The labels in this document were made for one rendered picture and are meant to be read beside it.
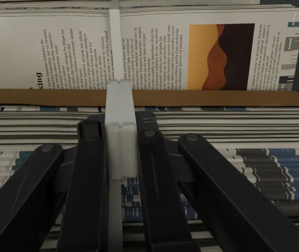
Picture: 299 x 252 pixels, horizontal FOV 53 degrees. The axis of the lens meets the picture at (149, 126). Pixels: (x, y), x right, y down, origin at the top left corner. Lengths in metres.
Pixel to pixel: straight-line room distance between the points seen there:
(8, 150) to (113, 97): 0.08
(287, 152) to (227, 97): 0.09
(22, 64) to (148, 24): 0.12
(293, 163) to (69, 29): 0.21
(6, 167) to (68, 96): 0.11
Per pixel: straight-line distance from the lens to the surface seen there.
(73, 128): 0.22
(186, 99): 0.28
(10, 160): 0.20
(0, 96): 0.29
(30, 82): 0.32
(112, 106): 0.16
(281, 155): 0.23
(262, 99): 0.31
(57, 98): 0.28
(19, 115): 0.25
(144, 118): 0.16
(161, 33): 0.30
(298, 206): 0.18
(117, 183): 0.16
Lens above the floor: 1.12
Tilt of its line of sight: 63 degrees down
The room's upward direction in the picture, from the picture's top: 167 degrees clockwise
